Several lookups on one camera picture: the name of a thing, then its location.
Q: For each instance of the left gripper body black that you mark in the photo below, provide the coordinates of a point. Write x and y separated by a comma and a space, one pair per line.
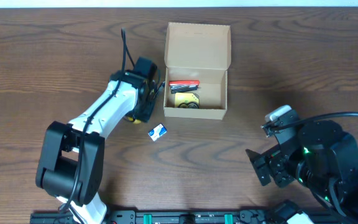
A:
148, 101

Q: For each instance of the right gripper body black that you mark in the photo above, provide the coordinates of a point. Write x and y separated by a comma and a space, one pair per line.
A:
272, 166

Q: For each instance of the red black stapler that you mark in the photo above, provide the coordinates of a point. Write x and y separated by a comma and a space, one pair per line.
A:
182, 86

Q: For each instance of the cream sticky note pad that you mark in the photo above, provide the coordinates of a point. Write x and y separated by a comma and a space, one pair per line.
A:
186, 97

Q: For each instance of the yellow adhesive tape roll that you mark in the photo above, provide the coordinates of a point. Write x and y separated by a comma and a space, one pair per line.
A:
133, 120

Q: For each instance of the blue white staples box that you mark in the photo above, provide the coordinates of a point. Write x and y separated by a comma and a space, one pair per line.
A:
157, 132

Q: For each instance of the correction tape dispenser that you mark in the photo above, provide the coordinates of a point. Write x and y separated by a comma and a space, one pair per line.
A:
191, 105

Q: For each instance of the cardboard box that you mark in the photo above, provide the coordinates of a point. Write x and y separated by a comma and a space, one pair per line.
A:
198, 52

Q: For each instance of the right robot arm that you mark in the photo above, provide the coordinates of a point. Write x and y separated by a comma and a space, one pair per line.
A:
317, 153

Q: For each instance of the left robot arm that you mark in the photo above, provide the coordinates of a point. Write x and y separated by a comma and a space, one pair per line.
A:
71, 162

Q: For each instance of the green clamp right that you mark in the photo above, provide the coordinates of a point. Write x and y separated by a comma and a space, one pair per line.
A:
228, 219

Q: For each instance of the green clamp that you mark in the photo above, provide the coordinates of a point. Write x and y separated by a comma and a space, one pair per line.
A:
148, 219
228, 219

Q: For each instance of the green clamp left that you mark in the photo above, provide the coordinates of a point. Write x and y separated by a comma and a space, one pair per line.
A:
148, 219

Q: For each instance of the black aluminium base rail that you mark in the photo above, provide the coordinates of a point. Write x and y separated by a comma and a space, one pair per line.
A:
132, 217

